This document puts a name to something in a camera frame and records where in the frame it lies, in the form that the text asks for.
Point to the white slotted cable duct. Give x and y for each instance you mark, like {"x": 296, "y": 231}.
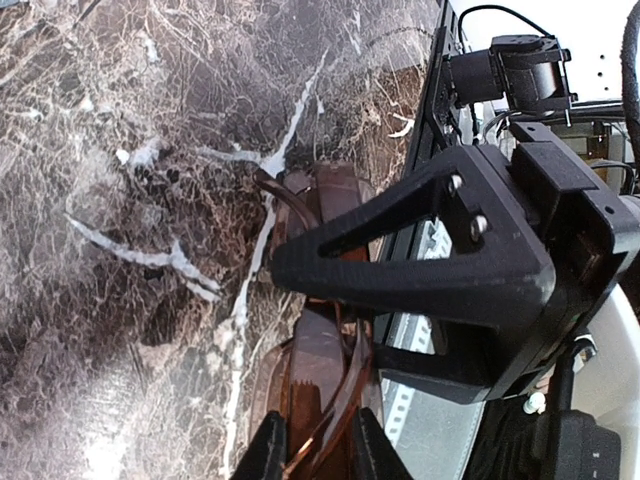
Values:
{"x": 413, "y": 332}

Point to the dark sunglasses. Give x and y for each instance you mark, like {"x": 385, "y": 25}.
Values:
{"x": 318, "y": 378}

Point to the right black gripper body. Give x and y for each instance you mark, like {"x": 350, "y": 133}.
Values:
{"x": 556, "y": 208}

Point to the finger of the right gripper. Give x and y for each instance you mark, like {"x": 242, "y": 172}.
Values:
{"x": 470, "y": 287}
{"x": 457, "y": 182}

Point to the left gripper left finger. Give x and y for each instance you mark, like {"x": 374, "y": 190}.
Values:
{"x": 266, "y": 453}

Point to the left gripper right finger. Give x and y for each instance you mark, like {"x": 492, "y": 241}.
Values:
{"x": 375, "y": 457}

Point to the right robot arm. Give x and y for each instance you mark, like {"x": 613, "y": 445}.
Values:
{"x": 580, "y": 421}

